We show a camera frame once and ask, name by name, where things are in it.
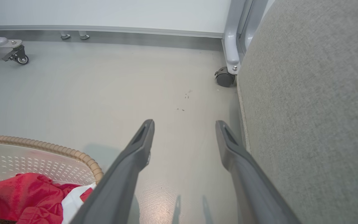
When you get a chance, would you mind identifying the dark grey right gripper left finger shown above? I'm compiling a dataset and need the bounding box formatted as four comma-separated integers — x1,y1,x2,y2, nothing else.
70,119,155,224

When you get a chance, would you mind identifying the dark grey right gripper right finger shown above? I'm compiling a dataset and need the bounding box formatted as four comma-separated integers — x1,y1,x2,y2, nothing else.
215,120,301,224

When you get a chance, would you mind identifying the red sports jersey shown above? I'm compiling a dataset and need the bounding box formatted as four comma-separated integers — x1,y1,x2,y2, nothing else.
0,173,97,224

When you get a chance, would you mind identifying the white perforated laundry basket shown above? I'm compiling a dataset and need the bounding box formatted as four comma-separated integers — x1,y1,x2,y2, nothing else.
0,134,104,224

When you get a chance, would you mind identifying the grey fabric sofa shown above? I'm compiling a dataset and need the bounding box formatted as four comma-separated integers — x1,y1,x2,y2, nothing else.
237,0,358,224

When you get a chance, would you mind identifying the small black caster wheel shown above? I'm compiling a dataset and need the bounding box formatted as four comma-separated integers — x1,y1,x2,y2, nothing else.
2,45,29,65

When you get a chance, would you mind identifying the aluminium partition bottom rail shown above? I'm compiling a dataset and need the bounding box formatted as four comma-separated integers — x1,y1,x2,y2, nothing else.
0,25,224,39

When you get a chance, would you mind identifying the grey metal frame upright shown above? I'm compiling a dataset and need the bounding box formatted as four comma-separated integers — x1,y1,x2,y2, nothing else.
240,0,268,53

